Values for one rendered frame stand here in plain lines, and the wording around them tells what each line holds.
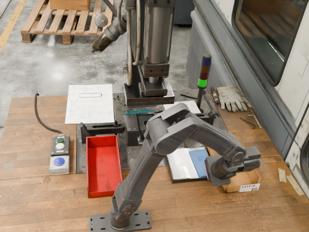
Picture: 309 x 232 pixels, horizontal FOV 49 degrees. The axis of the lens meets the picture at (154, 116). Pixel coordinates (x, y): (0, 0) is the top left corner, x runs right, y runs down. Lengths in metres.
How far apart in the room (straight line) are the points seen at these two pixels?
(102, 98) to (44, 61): 2.20
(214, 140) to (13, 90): 2.66
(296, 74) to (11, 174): 1.20
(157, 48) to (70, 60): 2.68
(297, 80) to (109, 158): 0.84
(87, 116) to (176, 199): 0.57
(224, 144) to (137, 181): 0.27
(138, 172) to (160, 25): 0.47
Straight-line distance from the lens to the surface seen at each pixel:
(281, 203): 1.32
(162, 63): 1.18
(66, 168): 1.28
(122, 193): 1.02
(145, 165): 0.93
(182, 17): 4.47
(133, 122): 1.37
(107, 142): 1.36
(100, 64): 3.68
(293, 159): 1.50
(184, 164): 1.31
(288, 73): 1.62
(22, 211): 1.23
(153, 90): 1.21
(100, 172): 1.29
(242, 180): 1.33
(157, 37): 1.13
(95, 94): 1.67
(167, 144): 0.87
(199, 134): 0.91
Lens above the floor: 1.87
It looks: 39 degrees down
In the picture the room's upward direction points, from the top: 5 degrees clockwise
